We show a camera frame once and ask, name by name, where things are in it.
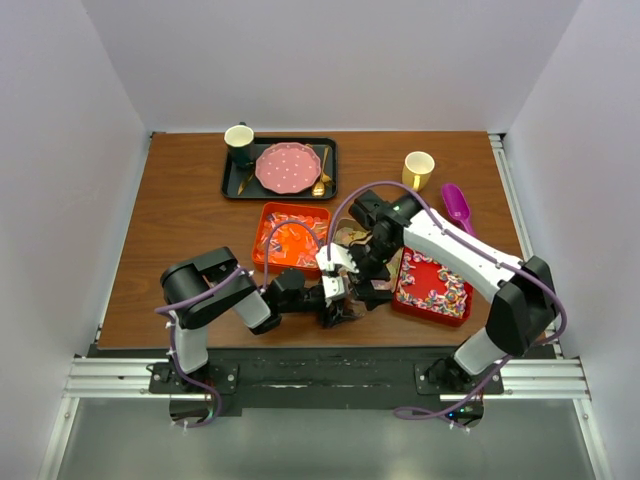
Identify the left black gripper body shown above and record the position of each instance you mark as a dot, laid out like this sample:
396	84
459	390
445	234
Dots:
315	304

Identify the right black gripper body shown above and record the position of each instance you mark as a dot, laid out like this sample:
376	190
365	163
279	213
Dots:
372	259

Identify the silver tin of gummies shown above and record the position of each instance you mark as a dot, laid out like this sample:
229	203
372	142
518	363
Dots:
350	232

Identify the red box of lollipops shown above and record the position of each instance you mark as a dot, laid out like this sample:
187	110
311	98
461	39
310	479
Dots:
428	290

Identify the orange candy box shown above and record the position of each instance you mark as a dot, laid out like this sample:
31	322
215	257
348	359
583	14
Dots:
294	234

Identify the purple plastic scoop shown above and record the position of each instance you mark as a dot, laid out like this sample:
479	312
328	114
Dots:
457	207

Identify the clear glass jar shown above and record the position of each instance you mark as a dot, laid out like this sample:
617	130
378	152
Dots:
354	308

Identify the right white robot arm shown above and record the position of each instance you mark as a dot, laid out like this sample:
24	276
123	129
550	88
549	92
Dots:
522	297

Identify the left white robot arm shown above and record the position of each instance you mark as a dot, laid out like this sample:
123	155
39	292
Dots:
199	290

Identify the gold spoon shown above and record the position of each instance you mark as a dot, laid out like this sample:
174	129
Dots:
319	187

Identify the gold fork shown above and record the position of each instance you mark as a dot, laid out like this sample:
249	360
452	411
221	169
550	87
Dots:
325	177

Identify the yellow mug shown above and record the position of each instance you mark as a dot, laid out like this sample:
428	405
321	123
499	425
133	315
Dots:
417	169

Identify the pink polka dot plate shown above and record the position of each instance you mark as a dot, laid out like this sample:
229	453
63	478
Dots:
288	168

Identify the black serving tray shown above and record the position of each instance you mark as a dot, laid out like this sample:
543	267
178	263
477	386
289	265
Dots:
233	175

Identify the dark green cup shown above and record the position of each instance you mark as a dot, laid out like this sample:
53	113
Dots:
239	140

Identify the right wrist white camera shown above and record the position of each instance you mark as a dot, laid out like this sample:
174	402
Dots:
332	257

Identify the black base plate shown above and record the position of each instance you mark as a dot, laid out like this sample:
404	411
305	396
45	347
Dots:
378	378

